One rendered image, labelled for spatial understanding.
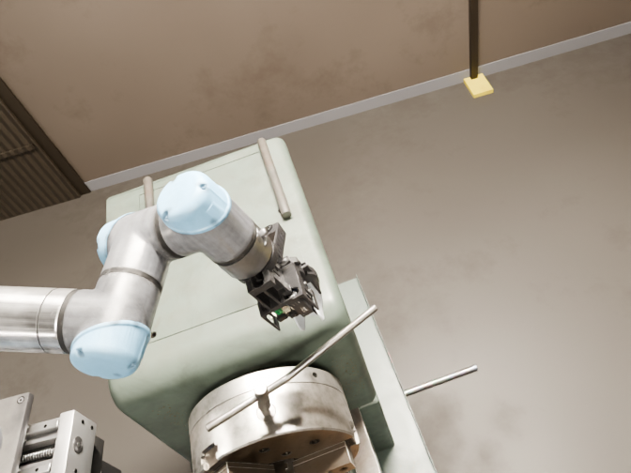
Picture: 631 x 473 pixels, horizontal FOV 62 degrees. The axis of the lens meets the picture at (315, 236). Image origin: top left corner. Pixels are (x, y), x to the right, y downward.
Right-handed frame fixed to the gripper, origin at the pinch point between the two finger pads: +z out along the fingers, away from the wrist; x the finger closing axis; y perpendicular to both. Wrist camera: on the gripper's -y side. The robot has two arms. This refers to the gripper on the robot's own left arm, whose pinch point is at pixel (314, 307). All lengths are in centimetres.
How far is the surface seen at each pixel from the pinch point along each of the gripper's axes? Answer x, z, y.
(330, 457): -12.5, 21.2, 15.9
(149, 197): -31, -1, -51
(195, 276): -23.8, 3.0, -23.5
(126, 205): -39, -1, -54
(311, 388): -9.3, 13.1, 6.2
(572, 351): 49, 151, -30
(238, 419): -20.8, 5.7, 9.4
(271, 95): -18, 103, -228
